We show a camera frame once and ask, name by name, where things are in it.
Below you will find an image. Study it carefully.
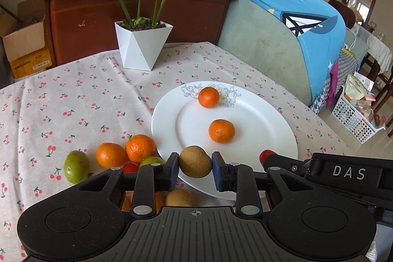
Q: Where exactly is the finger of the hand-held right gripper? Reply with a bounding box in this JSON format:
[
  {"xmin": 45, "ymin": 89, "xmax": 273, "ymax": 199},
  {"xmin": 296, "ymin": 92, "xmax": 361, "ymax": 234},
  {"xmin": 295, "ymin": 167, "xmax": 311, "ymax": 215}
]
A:
[{"xmin": 263, "ymin": 153, "xmax": 311, "ymax": 180}]

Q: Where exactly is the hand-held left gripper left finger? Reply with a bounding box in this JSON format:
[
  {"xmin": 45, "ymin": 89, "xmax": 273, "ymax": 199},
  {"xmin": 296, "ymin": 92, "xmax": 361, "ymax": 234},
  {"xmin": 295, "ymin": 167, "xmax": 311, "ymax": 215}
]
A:
[{"xmin": 77, "ymin": 152, "xmax": 180, "ymax": 218}]

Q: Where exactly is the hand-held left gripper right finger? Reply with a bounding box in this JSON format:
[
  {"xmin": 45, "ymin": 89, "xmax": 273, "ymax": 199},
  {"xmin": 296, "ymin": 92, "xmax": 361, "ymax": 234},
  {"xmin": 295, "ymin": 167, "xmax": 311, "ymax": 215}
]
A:
[{"xmin": 211, "ymin": 152, "xmax": 311, "ymax": 217}]

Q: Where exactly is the brown kiwi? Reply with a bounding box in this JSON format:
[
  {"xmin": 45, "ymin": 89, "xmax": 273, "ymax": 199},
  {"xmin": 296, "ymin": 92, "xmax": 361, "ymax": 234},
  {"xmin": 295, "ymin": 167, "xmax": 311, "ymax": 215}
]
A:
[
  {"xmin": 164, "ymin": 189, "xmax": 197, "ymax": 207},
  {"xmin": 179, "ymin": 146, "xmax": 212, "ymax": 179}
]

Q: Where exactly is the white plate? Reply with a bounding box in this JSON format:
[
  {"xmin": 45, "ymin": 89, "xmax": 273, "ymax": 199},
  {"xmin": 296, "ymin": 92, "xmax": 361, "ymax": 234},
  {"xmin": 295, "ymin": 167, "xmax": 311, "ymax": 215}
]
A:
[{"xmin": 151, "ymin": 82, "xmax": 299, "ymax": 201}]

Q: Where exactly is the green jujube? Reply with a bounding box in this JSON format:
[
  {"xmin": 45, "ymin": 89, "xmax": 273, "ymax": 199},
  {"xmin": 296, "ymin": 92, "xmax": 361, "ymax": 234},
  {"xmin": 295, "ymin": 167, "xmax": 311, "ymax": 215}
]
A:
[
  {"xmin": 63, "ymin": 151, "xmax": 90, "ymax": 184},
  {"xmin": 140, "ymin": 156, "xmax": 167, "ymax": 167}
]

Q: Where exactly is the orange tangerine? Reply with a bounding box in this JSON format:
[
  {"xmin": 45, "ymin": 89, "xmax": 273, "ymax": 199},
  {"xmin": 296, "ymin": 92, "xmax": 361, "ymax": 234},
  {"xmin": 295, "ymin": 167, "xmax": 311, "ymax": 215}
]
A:
[
  {"xmin": 96, "ymin": 142, "xmax": 127, "ymax": 169},
  {"xmin": 126, "ymin": 134, "xmax": 157, "ymax": 164},
  {"xmin": 208, "ymin": 119, "xmax": 236, "ymax": 144},
  {"xmin": 121, "ymin": 190, "xmax": 167, "ymax": 214},
  {"xmin": 198, "ymin": 87, "xmax": 220, "ymax": 108}
]

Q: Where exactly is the white perforated basket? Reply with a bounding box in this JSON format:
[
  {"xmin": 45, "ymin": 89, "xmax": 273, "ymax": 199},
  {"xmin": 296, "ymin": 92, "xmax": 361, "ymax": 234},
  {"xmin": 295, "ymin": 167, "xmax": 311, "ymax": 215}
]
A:
[{"xmin": 332, "ymin": 89, "xmax": 386, "ymax": 145}]

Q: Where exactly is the pink cloth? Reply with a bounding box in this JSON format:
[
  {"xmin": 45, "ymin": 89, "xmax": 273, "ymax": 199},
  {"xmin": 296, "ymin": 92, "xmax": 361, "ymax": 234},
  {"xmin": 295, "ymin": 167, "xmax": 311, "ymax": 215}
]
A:
[{"xmin": 326, "ymin": 61, "xmax": 339, "ymax": 107}]

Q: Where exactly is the checkered cloth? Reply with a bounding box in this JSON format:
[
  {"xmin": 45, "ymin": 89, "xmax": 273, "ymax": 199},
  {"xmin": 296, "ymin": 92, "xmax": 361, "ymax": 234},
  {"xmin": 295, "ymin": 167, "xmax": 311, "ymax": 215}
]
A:
[{"xmin": 309, "ymin": 49, "xmax": 359, "ymax": 111}]

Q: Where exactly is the cherry print tablecloth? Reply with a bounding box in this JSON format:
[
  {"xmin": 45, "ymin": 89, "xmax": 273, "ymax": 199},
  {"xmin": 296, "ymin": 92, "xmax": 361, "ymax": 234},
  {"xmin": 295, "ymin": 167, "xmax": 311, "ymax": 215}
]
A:
[{"xmin": 0, "ymin": 41, "xmax": 352, "ymax": 262}]

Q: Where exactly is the grey green sofa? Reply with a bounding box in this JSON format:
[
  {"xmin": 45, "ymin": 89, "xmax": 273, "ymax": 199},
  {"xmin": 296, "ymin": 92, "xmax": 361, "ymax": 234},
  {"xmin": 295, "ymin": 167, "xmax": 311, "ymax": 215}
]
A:
[{"xmin": 217, "ymin": 0, "xmax": 317, "ymax": 109}]

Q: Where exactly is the white faceted plant pot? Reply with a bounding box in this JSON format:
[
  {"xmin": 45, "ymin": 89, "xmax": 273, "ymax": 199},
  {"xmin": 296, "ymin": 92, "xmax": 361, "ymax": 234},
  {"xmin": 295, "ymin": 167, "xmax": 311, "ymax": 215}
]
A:
[{"xmin": 114, "ymin": 20, "xmax": 174, "ymax": 71}]

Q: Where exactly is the blue cloth covered sofa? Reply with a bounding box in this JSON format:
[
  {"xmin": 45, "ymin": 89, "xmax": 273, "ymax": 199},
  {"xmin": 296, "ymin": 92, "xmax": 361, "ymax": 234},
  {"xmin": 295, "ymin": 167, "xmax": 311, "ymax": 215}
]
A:
[{"xmin": 187, "ymin": 0, "xmax": 348, "ymax": 100}]

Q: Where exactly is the dining table with cloth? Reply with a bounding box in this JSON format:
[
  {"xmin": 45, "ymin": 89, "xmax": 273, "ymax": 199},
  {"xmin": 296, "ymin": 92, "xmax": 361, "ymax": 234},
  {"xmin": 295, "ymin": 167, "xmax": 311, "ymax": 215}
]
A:
[{"xmin": 345, "ymin": 24, "xmax": 393, "ymax": 97}]

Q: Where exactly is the brown wooden cabinet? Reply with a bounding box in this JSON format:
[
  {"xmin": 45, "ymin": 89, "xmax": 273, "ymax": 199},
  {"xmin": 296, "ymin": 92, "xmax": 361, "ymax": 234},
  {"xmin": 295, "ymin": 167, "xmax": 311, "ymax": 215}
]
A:
[{"xmin": 32, "ymin": 0, "xmax": 242, "ymax": 67}]

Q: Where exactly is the cardboard box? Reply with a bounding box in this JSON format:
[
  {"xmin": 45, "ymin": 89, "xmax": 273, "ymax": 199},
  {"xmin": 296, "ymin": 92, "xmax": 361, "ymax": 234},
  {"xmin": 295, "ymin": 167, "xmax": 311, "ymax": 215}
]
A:
[{"xmin": 0, "ymin": 0, "xmax": 53, "ymax": 79}]

